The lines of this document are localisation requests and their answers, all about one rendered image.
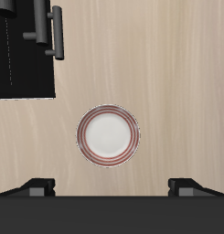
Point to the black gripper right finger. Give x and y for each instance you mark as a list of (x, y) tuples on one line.
[(183, 187)]

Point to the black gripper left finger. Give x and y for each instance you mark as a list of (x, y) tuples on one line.
[(40, 187)]

